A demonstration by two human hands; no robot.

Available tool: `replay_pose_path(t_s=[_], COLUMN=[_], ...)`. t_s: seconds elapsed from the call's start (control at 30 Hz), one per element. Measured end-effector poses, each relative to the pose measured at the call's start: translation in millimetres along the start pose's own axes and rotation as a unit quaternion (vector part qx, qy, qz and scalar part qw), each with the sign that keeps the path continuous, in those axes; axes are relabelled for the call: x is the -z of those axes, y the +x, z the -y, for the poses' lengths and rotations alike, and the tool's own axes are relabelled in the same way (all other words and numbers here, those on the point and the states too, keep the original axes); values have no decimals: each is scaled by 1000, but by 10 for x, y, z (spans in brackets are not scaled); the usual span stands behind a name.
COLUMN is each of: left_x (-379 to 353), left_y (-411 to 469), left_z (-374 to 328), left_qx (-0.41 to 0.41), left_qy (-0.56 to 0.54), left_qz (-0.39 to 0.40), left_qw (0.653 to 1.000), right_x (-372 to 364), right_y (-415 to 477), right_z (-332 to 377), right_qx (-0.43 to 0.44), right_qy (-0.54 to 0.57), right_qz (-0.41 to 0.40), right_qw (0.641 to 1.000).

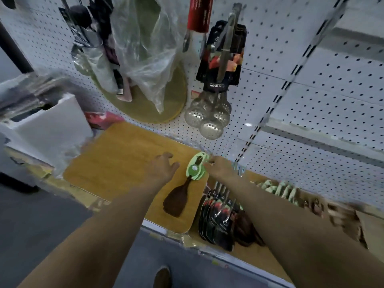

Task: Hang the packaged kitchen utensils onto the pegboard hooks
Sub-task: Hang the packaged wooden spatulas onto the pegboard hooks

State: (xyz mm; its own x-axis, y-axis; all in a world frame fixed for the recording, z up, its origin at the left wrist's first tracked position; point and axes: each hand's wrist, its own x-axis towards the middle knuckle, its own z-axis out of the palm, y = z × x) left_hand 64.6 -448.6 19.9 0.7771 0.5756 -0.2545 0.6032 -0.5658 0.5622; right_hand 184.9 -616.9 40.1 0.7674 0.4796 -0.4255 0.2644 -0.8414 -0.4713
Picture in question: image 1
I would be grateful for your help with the person's left hand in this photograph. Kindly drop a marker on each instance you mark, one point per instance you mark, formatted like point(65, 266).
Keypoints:
point(163, 170)

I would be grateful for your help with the person's right hand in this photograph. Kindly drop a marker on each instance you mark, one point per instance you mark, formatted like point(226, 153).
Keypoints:
point(222, 169)

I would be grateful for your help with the green-card spatulas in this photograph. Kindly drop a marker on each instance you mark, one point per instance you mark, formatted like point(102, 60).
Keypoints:
point(177, 202)

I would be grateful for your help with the bundle of carded steel utensils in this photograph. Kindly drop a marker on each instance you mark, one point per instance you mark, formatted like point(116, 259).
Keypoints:
point(219, 221)

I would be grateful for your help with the row of dark spoons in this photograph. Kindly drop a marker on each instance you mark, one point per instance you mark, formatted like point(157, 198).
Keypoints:
point(246, 230)

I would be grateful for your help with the person's right forearm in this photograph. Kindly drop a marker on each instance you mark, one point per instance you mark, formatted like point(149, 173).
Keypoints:
point(300, 230)

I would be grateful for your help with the person's left forearm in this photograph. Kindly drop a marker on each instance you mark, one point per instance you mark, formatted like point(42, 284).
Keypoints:
point(96, 236)

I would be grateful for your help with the person's shoe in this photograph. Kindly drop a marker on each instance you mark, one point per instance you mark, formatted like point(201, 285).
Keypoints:
point(162, 278)

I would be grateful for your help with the bunch of hanging steel ladles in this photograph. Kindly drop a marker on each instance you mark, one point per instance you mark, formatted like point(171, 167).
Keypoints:
point(210, 122)

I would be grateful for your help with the round wooden board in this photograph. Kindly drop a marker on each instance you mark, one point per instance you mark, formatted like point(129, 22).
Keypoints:
point(144, 110)

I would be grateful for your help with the red packet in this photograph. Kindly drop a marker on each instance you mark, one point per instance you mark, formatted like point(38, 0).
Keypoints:
point(103, 119)

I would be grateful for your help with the pink folded umbrella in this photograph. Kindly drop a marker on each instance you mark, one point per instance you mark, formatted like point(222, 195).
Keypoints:
point(124, 94)

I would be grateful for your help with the silver white folded umbrella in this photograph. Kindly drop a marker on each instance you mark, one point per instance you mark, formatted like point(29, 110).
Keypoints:
point(102, 71)

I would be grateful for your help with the white foam box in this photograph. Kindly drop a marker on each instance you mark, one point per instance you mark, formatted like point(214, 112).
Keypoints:
point(54, 128)

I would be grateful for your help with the clear plastic bag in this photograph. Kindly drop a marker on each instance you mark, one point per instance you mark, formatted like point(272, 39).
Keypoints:
point(147, 50)

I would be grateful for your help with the bundle of packets in plastic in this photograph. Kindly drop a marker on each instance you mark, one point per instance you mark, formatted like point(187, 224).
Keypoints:
point(24, 95)

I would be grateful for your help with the black folded umbrella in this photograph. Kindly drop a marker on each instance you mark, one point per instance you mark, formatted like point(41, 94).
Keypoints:
point(81, 14)

